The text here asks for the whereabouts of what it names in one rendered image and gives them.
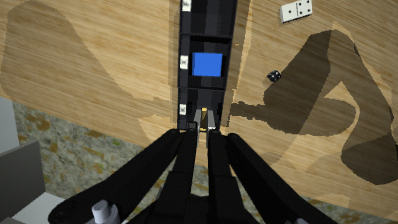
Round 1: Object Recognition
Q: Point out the black die with white pips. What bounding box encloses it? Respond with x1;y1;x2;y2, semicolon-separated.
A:
267;71;282;82

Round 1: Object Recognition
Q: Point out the black rack of bins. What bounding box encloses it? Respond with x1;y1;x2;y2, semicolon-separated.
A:
177;0;238;131

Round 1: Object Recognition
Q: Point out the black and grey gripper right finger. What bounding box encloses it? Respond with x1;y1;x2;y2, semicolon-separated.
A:
206;110;338;224

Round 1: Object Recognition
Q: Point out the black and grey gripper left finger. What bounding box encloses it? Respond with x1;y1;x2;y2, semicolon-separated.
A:
48;109;201;224

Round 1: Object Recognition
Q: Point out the white domino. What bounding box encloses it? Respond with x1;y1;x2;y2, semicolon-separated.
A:
279;0;312;23

